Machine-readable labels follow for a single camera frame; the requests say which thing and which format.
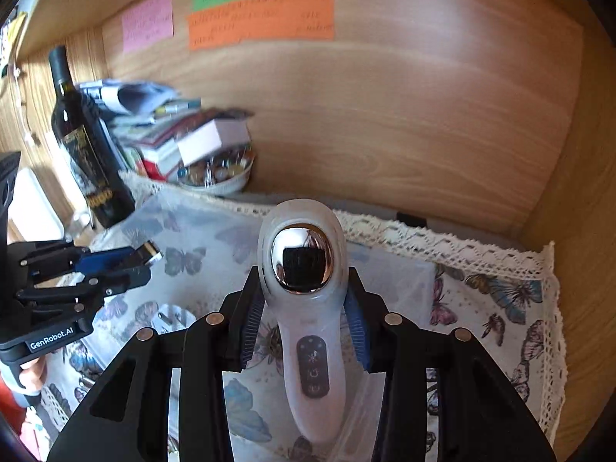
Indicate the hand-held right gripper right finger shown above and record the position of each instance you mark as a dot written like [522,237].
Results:
[357,322]

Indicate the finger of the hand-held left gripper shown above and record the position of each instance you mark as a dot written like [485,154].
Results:
[113,257]
[127,279]

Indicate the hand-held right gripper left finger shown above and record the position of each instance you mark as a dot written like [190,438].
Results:
[252,320]

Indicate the white facial massager device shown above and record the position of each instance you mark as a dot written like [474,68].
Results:
[313,341]

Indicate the person's left hand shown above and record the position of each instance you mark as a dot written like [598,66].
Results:
[33,374]

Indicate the white power plug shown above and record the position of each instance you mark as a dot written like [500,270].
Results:
[174,318]

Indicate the stack of books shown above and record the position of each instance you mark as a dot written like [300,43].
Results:
[151,147]

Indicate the butterfly print lace tablecloth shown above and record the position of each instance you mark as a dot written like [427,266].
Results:
[486,308]

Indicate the white bowl of trinkets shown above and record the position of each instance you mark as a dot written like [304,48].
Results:
[216,178]

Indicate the dark wine bottle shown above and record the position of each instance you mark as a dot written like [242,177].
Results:
[82,125]

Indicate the crumpled printed papers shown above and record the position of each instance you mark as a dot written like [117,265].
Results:
[127,96]

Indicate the marker pen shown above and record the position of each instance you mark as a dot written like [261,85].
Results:
[177,107]

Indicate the pink sticky note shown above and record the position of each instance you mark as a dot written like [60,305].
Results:
[147,21]

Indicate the orange sticky note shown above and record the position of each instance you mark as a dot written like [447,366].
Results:
[260,26]

